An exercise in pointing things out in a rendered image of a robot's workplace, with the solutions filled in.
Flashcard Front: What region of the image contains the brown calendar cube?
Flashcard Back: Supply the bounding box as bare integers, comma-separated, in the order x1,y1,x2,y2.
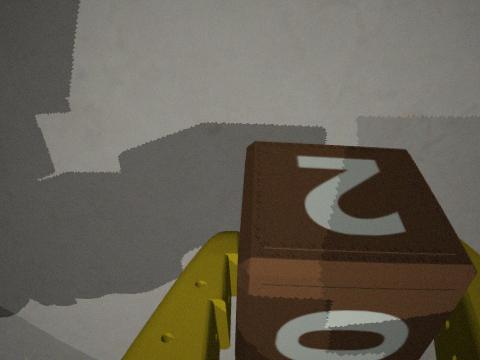
235,141,478,360

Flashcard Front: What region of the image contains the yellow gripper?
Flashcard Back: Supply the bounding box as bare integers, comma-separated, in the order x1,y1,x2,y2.
121,231,480,360

